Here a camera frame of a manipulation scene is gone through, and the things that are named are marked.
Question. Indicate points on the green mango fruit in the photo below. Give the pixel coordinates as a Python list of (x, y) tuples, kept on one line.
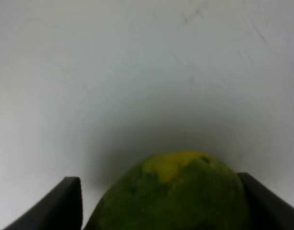
[(184, 190)]

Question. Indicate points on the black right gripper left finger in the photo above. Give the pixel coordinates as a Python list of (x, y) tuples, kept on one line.
[(60, 209)]

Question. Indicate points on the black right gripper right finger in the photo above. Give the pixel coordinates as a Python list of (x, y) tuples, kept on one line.
[(268, 211)]

